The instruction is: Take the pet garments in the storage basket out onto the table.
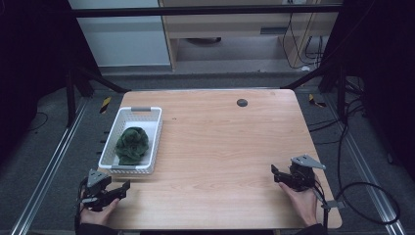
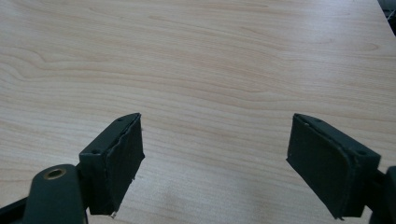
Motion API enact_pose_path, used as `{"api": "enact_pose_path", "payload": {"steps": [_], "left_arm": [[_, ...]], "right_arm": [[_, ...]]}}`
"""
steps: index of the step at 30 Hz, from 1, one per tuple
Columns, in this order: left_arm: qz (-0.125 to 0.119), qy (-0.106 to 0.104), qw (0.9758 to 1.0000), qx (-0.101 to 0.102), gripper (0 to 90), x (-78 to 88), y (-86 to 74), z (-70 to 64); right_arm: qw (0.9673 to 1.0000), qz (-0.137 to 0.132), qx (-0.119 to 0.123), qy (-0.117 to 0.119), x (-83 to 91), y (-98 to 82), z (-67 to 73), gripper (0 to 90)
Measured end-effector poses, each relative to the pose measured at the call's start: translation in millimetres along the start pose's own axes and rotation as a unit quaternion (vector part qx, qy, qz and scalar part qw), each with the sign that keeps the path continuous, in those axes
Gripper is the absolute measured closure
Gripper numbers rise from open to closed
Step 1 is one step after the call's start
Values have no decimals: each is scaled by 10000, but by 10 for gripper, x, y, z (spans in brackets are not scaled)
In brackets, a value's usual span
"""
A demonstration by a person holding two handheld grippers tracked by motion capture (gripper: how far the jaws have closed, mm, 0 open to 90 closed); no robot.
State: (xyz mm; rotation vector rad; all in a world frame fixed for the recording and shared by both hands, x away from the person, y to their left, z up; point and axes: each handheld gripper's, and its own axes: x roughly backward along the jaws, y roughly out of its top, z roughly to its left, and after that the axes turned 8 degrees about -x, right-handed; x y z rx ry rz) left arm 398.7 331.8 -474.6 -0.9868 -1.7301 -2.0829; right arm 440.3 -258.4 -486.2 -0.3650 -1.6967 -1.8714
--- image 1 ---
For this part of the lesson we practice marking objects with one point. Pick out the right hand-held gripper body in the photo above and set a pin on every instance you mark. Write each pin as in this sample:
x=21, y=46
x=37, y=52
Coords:
x=301, y=174

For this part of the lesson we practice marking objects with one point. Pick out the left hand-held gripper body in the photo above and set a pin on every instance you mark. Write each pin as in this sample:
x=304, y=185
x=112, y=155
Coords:
x=96, y=191

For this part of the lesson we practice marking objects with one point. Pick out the dark green lettuce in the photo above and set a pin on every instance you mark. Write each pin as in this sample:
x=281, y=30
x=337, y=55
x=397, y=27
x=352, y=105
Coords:
x=132, y=145

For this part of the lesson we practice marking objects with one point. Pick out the white plastic basket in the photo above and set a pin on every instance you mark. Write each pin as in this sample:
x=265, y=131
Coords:
x=151, y=140

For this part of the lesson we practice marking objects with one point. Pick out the person's left hand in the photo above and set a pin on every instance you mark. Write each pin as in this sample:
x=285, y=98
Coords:
x=98, y=215

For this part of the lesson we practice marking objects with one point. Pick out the person's right hand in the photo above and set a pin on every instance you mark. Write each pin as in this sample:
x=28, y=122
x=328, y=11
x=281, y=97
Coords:
x=301, y=204

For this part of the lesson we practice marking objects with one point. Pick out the yellow black floor tape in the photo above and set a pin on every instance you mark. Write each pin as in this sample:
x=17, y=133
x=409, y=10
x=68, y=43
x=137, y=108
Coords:
x=314, y=102
x=105, y=105

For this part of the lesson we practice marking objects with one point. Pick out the black metal stand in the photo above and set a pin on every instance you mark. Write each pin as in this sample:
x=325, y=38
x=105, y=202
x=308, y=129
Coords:
x=341, y=88
x=71, y=98

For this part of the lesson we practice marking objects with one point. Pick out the black curtain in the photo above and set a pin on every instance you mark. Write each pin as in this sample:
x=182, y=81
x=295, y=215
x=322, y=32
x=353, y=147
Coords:
x=385, y=65
x=29, y=65

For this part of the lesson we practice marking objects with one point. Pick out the white cabinet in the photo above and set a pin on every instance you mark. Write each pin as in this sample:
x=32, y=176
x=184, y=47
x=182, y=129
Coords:
x=124, y=42

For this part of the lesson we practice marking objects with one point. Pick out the light wooden desk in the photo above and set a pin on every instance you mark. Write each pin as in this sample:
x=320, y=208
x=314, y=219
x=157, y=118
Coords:
x=228, y=27

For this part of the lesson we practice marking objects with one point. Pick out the aluminium floor rail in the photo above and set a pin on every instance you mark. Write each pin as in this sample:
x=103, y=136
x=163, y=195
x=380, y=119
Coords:
x=368, y=182
x=49, y=169

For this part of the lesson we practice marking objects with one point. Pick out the black horizontal frame bar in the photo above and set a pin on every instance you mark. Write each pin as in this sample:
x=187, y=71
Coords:
x=195, y=10

